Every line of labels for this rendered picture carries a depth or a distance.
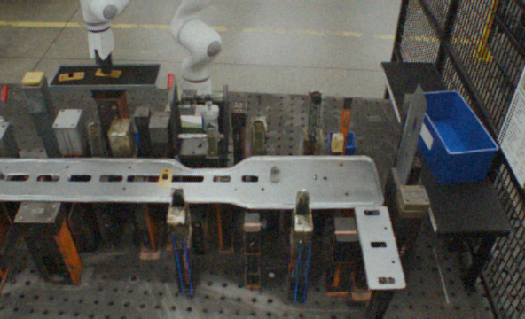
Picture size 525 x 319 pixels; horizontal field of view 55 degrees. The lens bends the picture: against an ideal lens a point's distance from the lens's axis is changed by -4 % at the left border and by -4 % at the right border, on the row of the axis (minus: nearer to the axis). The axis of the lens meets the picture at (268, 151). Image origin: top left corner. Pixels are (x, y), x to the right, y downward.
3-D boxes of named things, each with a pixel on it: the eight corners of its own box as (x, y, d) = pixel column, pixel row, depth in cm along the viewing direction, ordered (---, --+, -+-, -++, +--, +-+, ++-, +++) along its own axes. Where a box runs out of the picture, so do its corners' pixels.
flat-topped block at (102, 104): (112, 180, 204) (90, 85, 174) (116, 166, 210) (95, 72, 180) (137, 180, 204) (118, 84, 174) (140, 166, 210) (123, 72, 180)
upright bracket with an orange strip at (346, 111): (328, 208, 195) (343, 98, 162) (328, 206, 196) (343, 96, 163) (336, 207, 195) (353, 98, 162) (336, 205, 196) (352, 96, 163)
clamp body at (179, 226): (172, 297, 165) (158, 227, 142) (176, 266, 174) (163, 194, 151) (200, 297, 165) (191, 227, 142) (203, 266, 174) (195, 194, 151)
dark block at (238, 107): (233, 202, 196) (230, 112, 169) (234, 189, 202) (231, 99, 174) (246, 202, 196) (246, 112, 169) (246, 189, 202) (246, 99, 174)
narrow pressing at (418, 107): (402, 193, 159) (426, 104, 137) (395, 167, 168) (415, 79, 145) (403, 193, 159) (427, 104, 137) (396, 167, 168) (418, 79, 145)
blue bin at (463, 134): (438, 185, 158) (449, 153, 149) (405, 123, 180) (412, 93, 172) (487, 180, 160) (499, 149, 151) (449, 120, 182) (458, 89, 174)
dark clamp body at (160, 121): (155, 212, 192) (141, 131, 167) (160, 186, 202) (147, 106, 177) (184, 212, 192) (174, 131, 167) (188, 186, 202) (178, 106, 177)
